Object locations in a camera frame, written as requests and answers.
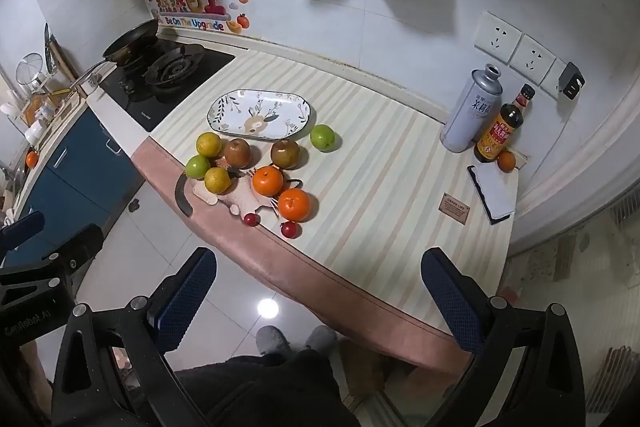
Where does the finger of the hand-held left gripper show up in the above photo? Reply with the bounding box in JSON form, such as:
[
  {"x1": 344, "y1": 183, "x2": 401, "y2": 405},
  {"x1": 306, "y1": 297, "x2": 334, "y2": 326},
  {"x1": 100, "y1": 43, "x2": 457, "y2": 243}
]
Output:
[
  {"x1": 42, "y1": 223, "x2": 104, "y2": 280},
  {"x1": 0, "y1": 211, "x2": 46, "y2": 250}
]

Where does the floral oval ceramic plate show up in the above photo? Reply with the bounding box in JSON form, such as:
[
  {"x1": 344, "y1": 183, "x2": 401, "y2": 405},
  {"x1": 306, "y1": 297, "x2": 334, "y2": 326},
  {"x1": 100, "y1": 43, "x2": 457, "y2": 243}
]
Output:
[{"x1": 207, "y1": 89, "x2": 317, "y2": 142}]

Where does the person's dark clothing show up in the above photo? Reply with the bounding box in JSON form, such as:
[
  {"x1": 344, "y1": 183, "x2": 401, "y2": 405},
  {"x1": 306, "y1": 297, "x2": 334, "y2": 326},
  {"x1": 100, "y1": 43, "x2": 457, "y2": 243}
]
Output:
[{"x1": 172, "y1": 349, "x2": 361, "y2": 427}]

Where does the dark sauce bottle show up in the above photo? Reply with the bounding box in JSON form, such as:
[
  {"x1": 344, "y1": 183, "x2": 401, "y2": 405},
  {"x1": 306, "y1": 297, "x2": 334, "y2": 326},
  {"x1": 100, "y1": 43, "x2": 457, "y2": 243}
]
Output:
[{"x1": 474, "y1": 84, "x2": 536, "y2": 164}]

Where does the kitchen knife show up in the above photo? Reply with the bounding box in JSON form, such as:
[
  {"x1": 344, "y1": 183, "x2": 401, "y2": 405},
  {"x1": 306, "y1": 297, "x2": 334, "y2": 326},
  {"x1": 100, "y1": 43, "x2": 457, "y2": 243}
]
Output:
[{"x1": 174, "y1": 173, "x2": 194, "y2": 218}]

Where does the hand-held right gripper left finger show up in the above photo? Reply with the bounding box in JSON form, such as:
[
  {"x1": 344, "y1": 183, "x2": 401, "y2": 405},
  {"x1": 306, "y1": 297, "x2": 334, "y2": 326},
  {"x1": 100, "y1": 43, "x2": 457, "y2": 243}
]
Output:
[{"x1": 52, "y1": 248, "x2": 217, "y2": 427}]

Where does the brown-red apple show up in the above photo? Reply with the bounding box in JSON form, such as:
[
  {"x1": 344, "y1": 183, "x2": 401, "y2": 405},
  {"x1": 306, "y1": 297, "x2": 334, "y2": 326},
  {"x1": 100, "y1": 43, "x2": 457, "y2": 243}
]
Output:
[
  {"x1": 223, "y1": 138, "x2": 252, "y2": 168},
  {"x1": 270, "y1": 139, "x2": 301, "y2": 170}
]

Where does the cat-shaped mat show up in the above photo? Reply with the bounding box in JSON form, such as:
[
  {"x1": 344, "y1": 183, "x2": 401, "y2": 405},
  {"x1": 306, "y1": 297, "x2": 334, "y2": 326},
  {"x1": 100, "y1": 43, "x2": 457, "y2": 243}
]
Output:
[{"x1": 192, "y1": 154, "x2": 304, "y2": 219}]

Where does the colourful wall sticker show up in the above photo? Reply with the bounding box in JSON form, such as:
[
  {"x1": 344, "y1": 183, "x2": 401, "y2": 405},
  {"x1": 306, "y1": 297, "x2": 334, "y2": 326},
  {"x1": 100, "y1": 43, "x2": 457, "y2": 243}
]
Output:
[{"x1": 140, "y1": 0, "x2": 251, "y2": 36}]

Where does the green apple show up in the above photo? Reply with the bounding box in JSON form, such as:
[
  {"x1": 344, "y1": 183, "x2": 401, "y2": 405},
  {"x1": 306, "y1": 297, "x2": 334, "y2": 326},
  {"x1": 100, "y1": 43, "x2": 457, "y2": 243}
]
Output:
[
  {"x1": 185, "y1": 154, "x2": 211, "y2": 179},
  {"x1": 310, "y1": 124, "x2": 335, "y2": 152}
]

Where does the grey slipper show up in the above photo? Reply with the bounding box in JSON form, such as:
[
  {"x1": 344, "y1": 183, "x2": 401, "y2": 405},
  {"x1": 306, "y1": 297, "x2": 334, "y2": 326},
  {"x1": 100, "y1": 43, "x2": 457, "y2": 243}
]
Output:
[
  {"x1": 256, "y1": 326, "x2": 292, "y2": 356},
  {"x1": 302, "y1": 325, "x2": 338, "y2": 352}
]

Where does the black gas stove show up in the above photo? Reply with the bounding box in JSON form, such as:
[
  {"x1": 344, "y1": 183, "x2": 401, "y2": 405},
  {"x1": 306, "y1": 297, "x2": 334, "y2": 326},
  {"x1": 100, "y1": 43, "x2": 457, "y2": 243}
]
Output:
[{"x1": 99, "y1": 38, "x2": 236, "y2": 132}]

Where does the yellow-green orange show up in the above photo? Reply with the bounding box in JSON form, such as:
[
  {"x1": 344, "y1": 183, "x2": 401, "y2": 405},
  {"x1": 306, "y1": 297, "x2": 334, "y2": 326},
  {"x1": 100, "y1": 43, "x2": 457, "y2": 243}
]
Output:
[
  {"x1": 195, "y1": 132, "x2": 223, "y2": 158},
  {"x1": 204, "y1": 167, "x2": 232, "y2": 195}
]

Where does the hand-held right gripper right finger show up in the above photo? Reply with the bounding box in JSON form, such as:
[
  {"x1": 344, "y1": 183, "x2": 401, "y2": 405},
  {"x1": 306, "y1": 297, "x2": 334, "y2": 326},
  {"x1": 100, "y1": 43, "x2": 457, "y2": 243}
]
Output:
[{"x1": 421, "y1": 248, "x2": 587, "y2": 427}]

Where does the black frying pan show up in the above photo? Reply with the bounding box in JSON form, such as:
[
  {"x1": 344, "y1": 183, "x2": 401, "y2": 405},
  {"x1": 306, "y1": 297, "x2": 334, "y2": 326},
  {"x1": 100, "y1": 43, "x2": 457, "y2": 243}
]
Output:
[{"x1": 67, "y1": 18, "x2": 160, "y2": 94}]

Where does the white notebook black cover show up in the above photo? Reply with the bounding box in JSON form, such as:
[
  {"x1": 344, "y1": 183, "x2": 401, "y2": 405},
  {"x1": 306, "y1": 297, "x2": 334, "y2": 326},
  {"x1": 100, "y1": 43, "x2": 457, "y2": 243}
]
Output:
[{"x1": 467, "y1": 163, "x2": 517, "y2": 226}]

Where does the black plug adapter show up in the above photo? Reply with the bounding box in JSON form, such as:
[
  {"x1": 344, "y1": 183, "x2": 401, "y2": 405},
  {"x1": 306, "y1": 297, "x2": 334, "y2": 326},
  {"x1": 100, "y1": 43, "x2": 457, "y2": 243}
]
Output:
[{"x1": 557, "y1": 62, "x2": 586, "y2": 99}]

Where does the white wall socket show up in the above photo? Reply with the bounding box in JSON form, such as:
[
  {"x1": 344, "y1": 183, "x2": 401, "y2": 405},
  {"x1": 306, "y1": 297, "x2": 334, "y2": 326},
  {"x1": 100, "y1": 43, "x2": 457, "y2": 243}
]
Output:
[
  {"x1": 540, "y1": 58, "x2": 576, "y2": 98},
  {"x1": 509, "y1": 34, "x2": 557, "y2": 86},
  {"x1": 473, "y1": 11, "x2": 524, "y2": 63}
]

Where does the bright orange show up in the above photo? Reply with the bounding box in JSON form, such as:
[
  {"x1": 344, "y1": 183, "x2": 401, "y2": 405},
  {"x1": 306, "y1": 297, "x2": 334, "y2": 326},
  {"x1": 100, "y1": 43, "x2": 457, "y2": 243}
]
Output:
[
  {"x1": 252, "y1": 166, "x2": 284, "y2": 198},
  {"x1": 277, "y1": 188, "x2": 312, "y2": 222}
]

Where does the metal dish rack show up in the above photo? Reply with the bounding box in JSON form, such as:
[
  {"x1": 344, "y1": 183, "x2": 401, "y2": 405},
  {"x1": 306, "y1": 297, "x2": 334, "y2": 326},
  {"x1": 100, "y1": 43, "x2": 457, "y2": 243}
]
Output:
[{"x1": 7, "y1": 53, "x2": 83, "y2": 128}]

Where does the grey metal can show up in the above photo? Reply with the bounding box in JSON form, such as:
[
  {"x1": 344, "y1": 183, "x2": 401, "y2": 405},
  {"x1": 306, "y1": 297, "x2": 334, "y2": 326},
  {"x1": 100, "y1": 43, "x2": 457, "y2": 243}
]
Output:
[{"x1": 440, "y1": 63, "x2": 503, "y2": 153}]

